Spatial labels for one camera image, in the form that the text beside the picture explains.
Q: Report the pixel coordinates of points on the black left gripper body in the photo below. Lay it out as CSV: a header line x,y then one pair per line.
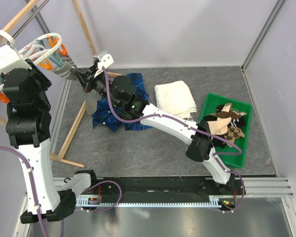
x,y
41,78

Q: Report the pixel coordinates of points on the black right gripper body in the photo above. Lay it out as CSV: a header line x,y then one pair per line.
x,y
98,83

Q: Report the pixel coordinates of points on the brown cream striped sock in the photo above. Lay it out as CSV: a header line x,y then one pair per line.
x,y
226,111

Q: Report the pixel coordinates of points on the grey white striped sock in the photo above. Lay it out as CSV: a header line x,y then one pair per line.
x,y
91,99

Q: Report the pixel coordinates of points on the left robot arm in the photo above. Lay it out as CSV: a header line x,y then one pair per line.
x,y
28,130

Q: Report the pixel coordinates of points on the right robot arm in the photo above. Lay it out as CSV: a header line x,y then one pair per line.
x,y
124,102

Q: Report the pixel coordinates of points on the white round sock hanger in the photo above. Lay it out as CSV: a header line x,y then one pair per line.
x,y
45,51

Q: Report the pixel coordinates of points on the blue plaid shirt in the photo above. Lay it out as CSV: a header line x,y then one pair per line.
x,y
104,116

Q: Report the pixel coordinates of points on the white folded towel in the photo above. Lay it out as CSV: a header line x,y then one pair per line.
x,y
176,99

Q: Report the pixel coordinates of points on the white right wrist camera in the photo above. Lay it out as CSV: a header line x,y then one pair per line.
x,y
104,60

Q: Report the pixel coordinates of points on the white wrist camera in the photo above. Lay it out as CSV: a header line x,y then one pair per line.
x,y
10,60
104,60

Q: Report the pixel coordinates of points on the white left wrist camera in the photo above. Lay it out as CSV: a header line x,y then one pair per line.
x,y
10,60

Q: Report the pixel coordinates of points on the wooden drying rack frame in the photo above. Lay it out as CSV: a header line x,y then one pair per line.
x,y
31,6

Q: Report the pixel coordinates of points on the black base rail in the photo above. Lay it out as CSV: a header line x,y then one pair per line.
x,y
172,189

